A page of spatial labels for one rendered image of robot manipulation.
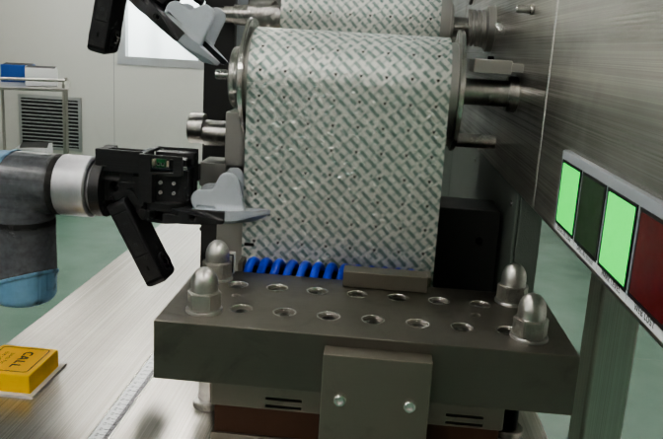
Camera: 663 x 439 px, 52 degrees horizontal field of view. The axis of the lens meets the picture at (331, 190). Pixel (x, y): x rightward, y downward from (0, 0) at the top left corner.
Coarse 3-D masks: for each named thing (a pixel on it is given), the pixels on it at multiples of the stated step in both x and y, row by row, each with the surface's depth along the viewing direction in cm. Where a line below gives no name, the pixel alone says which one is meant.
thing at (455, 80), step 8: (248, 48) 81; (456, 48) 80; (248, 56) 80; (456, 56) 79; (456, 64) 79; (456, 72) 79; (456, 80) 78; (456, 88) 79; (456, 96) 79; (456, 104) 79; (448, 112) 80; (448, 120) 80; (448, 128) 81; (448, 136) 84
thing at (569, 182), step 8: (568, 168) 56; (568, 176) 56; (576, 176) 54; (560, 184) 58; (568, 184) 56; (576, 184) 53; (560, 192) 58; (568, 192) 55; (576, 192) 53; (560, 200) 58; (568, 200) 55; (560, 208) 57; (568, 208) 55; (560, 216) 57; (568, 216) 55; (560, 224) 57; (568, 224) 55
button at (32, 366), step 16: (0, 352) 80; (16, 352) 80; (32, 352) 80; (48, 352) 80; (0, 368) 76; (16, 368) 76; (32, 368) 76; (48, 368) 79; (0, 384) 75; (16, 384) 75; (32, 384) 75
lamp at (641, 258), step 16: (640, 224) 40; (656, 224) 38; (640, 240) 40; (656, 240) 38; (640, 256) 40; (656, 256) 38; (640, 272) 40; (656, 272) 37; (640, 288) 39; (656, 288) 37; (656, 304) 37
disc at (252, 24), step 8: (248, 24) 81; (256, 24) 85; (248, 32) 80; (248, 40) 81; (240, 48) 79; (240, 56) 79; (240, 64) 78; (240, 72) 78; (240, 80) 79; (240, 88) 79; (240, 96) 79; (240, 104) 80; (240, 112) 80; (240, 120) 81
